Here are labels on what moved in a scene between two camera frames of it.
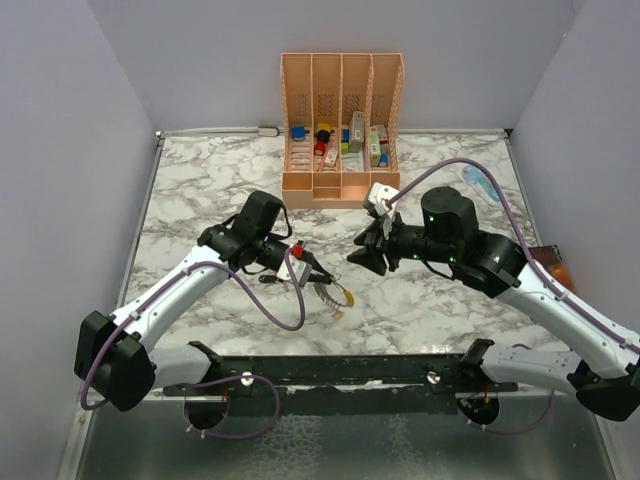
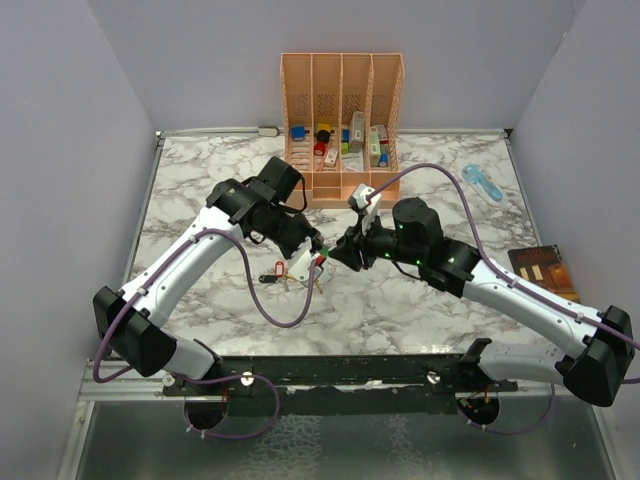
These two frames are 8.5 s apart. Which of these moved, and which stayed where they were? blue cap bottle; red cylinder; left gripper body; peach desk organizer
Moved: left gripper body
Stayed: peach desk organizer; red cylinder; blue cap bottle
